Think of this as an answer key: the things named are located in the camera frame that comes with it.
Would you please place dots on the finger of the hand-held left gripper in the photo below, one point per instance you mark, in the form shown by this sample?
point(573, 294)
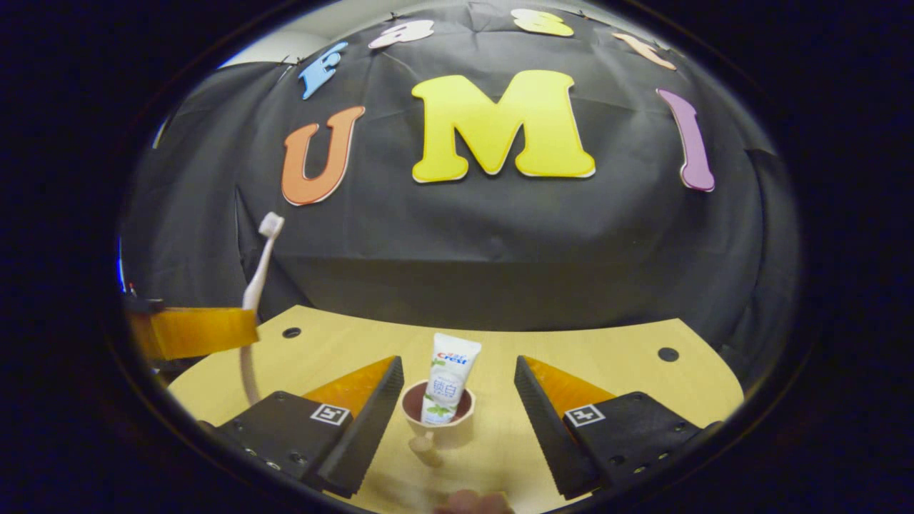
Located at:
point(200, 332)

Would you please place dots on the white toothbrush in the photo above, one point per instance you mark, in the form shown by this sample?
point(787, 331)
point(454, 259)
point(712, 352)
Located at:
point(258, 278)

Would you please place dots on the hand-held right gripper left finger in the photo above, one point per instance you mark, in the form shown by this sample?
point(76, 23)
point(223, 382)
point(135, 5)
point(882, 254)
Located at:
point(360, 442)

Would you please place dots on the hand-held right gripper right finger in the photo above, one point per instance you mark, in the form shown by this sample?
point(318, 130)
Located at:
point(550, 435)

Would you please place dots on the black backdrop cloth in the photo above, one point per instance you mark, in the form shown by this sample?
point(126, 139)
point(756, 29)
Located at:
point(500, 243)

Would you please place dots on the light wooden desktop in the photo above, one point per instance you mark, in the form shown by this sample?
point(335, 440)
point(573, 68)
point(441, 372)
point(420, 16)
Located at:
point(628, 385)

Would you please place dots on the white toothpaste tube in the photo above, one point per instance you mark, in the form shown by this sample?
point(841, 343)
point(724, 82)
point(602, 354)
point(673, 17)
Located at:
point(450, 371)

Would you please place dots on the cream cup with brown inside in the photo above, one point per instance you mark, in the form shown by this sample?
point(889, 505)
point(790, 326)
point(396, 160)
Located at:
point(413, 407)

